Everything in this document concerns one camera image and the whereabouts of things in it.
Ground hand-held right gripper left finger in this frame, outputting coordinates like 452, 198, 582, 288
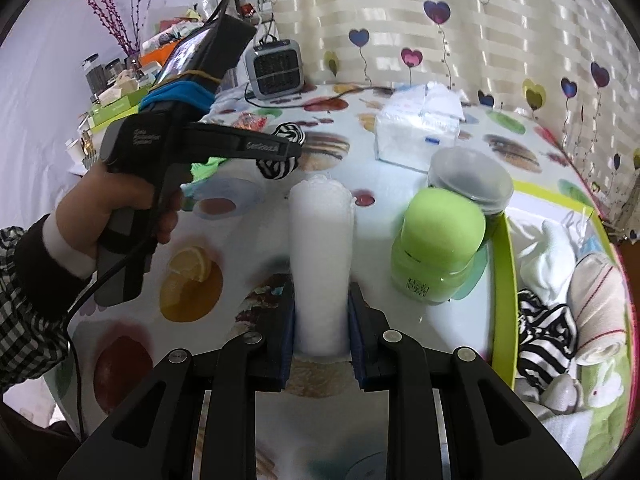
57, 272, 297, 480

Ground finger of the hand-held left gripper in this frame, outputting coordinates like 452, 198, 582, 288
274, 135, 305, 160

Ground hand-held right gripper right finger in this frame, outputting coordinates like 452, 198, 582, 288
347, 282, 583, 480

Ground black white striped sock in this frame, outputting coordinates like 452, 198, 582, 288
255, 121, 307, 181
517, 290, 581, 392

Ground white towel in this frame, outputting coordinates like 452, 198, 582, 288
520, 375, 597, 461
287, 174, 357, 361

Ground white box with green rim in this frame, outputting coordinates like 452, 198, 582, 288
492, 179, 632, 466

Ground cream sock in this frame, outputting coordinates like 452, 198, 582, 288
570, 252, 628, 366

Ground person's left forearm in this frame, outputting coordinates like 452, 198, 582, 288
0, 214, 98, 396

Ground person's left hand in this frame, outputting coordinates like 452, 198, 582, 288
55, 162, 184, 259

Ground green cardboard box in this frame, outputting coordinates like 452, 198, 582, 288
87, 87, 151, 128

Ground red snack packet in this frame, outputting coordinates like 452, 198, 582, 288
235, 114, 269, 134

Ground green packet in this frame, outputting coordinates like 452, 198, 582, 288
192, 157, 227, 183

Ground fruit print tablecloth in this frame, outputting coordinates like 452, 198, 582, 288
45, 82, 621, 480

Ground glass jar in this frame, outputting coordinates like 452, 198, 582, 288
82, 55, 106, 103

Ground small grey heater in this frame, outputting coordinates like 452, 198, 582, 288
245, 40, 304, 101

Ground green jar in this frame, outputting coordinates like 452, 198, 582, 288
390, 187, 487, 306

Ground white tissue pack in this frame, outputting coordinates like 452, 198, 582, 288
375, 84, 463, 171

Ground purple flower branches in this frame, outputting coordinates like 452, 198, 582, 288
80, 0, 147, 57

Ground clear lidded plastic container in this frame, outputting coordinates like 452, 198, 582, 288
427, 147, 515, 217

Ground heart print curtain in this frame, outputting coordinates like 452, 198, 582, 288
270, 0, 640, 241

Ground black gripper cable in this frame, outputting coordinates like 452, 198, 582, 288
66, 0, 232, 438

